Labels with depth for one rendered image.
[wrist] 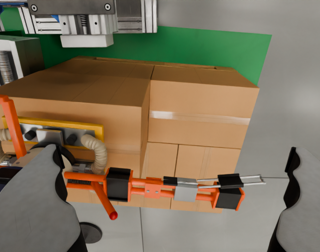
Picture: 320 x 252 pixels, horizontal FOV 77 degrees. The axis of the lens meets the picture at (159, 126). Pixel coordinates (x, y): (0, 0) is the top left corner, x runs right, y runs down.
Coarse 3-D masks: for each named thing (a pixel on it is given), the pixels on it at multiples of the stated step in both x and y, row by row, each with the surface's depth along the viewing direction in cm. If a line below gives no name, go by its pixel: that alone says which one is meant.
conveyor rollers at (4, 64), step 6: (0, 54) 106; (6, 54) 108; (0, 60) 107; (6, 60) 109; (0, 66) 109; (6, 66) 110; (6, 72) 111; (6, 78) 112; (12, 78) 114; (0, 84) 117
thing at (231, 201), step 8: (216, 184) 65; (216, 192) 63; (224, 192) 62; (232, 192) 63; (240, 192) 63; (216, 200) 64; (224, 200) 64; (232, 200) 63; (240, 200) 63; (232, 208) 65
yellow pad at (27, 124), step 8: (24, 120) 68; (32, 120) 68; (40, 120) 68; (48, 120) 68; (56, 120) 69; (24, 128) 69; (32, 128) 69; (48, 128) 69; (56, 128) 68; (64, 128) 68; (72, 128) 68; (80, 128) 69; (88, 128) 69; (96, 128) 68; (24, 136) 70; (32, 136) 68; (64, 136) 70; (72, 136) 68; (80, 136) 70; (96, 136) 70; (64, 144) 71; (72, 144) 71; (80, 144) 71
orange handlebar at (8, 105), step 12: (0, 96) 52; (12, 108) 53; (12, 120) 54; (12, 132) 56; (24, 144) 60; (96, 180) 63; (132, 180) 63; (144, 180) 64; (156, 180) 64; (132, 192) 65; (144, 192) 65; (156, 192) 64; (168, 192) 66
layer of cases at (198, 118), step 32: (64, 64) 127; (96, 64) 133; (128, 64) 140; (160, 96) 114; (192, 96) 113; (224, 96) 112; (256, 96) 112; (160, 128) 123; (192, 128) 122; (224, 128) 122; (160, 160) 134; (192, 160) 133; (224, 160) 132
